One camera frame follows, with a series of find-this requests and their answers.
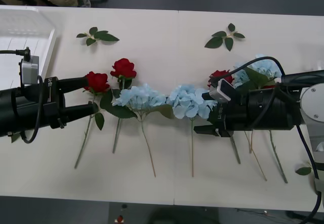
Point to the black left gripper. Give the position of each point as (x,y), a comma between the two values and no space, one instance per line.
(51,107)

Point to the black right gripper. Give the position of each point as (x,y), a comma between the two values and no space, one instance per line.
(225,117)

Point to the red rose with green stem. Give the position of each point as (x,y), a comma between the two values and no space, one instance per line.
(97,82)
(124,68)
(215,77)

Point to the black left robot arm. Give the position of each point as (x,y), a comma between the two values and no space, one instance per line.
(7,112)

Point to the loose green leaf twig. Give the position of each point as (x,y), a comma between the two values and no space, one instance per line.
(303,170)
(215,42)
(103,35)

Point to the shallow white box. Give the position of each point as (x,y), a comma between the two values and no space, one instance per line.
(25,26)

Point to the small red object on floor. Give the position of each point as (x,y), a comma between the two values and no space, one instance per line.
(120,219)

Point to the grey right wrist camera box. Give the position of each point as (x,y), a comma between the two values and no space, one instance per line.
(220,93)

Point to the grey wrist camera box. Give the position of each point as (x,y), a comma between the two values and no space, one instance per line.
(29,69)
(220,93)

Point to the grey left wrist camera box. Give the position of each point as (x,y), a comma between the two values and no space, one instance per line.
(29,69)

